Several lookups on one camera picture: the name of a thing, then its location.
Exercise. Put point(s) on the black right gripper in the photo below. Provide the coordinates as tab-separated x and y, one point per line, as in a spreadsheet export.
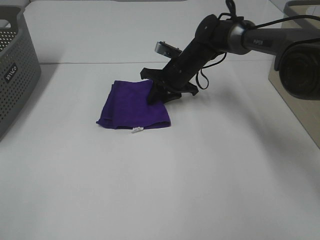
169	83

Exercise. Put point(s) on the purple towel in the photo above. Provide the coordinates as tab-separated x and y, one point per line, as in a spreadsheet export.
126	107

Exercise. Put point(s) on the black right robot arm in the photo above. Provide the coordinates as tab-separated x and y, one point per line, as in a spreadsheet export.
296	54

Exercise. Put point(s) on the grey perforated plastic basket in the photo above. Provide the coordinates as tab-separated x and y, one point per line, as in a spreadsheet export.
20	69

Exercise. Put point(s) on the beige storage bin grey rim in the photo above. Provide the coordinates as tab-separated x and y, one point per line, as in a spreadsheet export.
298	77

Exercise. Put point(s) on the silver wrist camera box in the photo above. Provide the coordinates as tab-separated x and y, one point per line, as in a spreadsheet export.
167	50

